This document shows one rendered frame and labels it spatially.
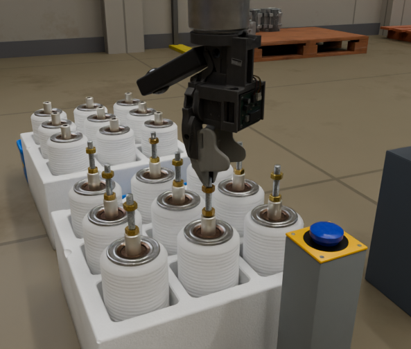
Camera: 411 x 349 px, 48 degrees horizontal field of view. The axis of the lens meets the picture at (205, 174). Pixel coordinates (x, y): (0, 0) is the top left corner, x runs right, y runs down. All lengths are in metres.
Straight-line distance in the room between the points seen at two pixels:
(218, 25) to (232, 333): 0.44
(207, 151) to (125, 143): 0.55
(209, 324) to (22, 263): 0.58
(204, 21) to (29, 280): 0.72
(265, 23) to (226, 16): 3.63
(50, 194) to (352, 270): 0.73
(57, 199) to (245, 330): 0.57
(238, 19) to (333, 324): 0.39
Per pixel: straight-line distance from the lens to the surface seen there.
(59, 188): 1.11
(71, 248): 0.83
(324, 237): 0.56
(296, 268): 0.59
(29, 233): 1.27
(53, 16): 4.00
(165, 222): 0.78
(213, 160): 0.62
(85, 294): 0.72
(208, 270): 0.69
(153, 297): 0.67
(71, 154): 1.12
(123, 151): 1.15
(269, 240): 0.73
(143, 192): 0.87
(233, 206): 0.81
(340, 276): 0.58
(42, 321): 0.98
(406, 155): 0.94
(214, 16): 0.56
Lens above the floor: 0.61
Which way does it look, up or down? 24 degrees down
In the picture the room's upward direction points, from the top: straight up
